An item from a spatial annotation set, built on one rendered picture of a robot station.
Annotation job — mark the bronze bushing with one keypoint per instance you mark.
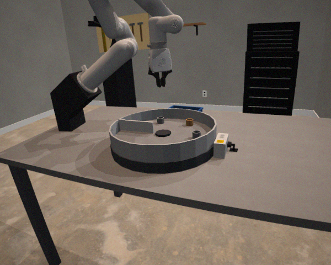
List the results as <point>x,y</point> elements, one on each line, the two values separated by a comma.
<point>189,122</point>

